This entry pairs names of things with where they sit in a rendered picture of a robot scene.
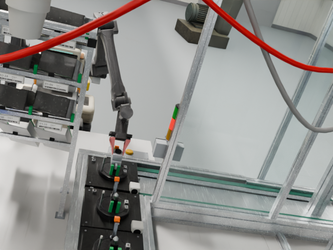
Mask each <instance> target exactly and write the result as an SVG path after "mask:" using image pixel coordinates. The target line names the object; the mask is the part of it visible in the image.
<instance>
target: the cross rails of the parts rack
mask: <svg viewBox="0 0 333 250"><path fill-rule="evenodd" d="M0 24H1V25H5V26H9V21H7V20H4V19H0ZM42 34H46V35H51V36H55V37H57V36H59V35H62V34H64V33H62V32H60V33H58V32H54V30H49V29H45V28H43V29H42ZM38 40H42V41H47V40H49V37H46V36H42V35H41V36H40V38H39V39H38ZM72 40H73V41H78V42H82V43H88V40H86V39H85V37H80V36H79V37H77V38H75V39H72ZM76 48H79V49H83V50H88V47H87V45H82V44H78V43H76ZM0 71H1V72H6V73H11V74H16V75H21V76H24V77H26V78H31V79H36V80H41V81H44V80H46V81H52V82H57V83H62V84H67V85H69V86H72V87H77V88H81V84H82V82H81V83H77V81H76V80H71V79H66V78H61V77H56V76H54V77H50V76H48V75H46V74H41V73H37V74H33V72H31V71H26V70H21V69H16V68H11V67H9V68H5V67H2V66H1V65H0ZM0 113H2V114H7V115H13V116H19V117H25V118H30V119H36V120H42V121H47V122H53V123H58V124H64V125H72V126H74V123H75V119H74V122H73V123H71V122H70V119H71V118H62V117H56V116H54V115H51V114H49V115H48V118H47V117H43V113H40V112H35V111H32V115H28V111H22V110H17V109H15V108H11V107H7V106H6V107H5V110H2V109H0Z"/></svg>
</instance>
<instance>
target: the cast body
mask: <svg viewBox="0 0 333 250"><path fill-rule="evenodd" d="M122 157H123V151H121V150H120V149H116V150H115V149H114V150H113V155H111V165H114V169H115V170H116V169H117V166H118V165H119V166H121V161H122Z"/></svg>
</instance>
